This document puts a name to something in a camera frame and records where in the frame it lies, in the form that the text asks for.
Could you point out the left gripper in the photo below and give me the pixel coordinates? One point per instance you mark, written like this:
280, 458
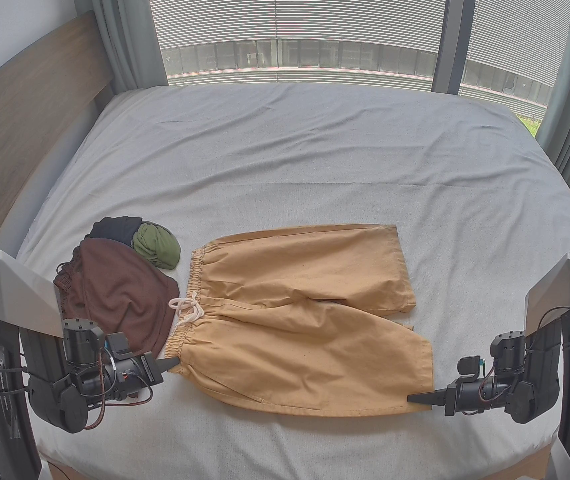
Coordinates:
140, 368

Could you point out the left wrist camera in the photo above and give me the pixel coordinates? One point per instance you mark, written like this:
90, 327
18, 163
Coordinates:
120, 345

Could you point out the brown shorts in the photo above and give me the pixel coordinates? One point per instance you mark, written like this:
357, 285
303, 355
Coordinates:
120, 298

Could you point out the tan shorts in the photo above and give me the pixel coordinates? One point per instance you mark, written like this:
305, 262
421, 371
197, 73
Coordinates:
305, 328

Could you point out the bed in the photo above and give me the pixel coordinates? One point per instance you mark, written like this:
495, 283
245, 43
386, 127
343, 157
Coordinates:
315, 168

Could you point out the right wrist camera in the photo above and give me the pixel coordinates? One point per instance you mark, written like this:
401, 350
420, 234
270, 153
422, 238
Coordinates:
469, 365

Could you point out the green garment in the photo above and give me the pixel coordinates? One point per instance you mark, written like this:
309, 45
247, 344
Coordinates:
157, 250

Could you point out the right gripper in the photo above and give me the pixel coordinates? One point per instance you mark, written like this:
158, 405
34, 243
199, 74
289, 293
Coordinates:
467, 395

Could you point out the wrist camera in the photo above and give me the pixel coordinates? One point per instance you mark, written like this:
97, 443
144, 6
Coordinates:
120, 345
469, 365

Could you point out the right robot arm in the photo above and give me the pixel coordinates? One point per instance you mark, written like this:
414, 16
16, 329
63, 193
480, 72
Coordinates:
545, 298

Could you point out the black garment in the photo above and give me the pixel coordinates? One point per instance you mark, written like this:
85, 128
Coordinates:
110, 230

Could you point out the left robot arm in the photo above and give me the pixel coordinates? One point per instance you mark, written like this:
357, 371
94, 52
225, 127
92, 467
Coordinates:
20, 293

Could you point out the window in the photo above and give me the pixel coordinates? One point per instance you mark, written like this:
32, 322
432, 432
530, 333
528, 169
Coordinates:
315, 18

